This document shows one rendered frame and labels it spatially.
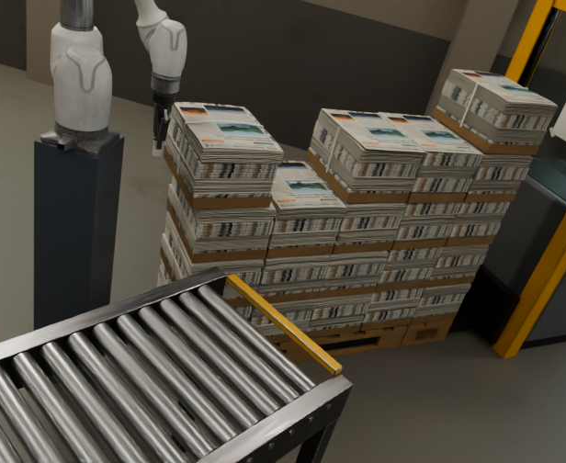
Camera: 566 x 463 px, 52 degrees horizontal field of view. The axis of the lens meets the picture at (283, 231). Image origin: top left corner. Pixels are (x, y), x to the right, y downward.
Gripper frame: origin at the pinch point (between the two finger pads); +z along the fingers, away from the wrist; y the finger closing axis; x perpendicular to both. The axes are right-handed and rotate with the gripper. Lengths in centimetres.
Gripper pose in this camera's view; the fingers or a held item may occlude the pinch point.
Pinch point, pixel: (157, 147)
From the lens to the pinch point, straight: 201.9
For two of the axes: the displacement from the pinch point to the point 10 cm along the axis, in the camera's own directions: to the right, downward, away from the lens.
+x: -8.9, 0.4, -4.5
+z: -2.2, 8.3, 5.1
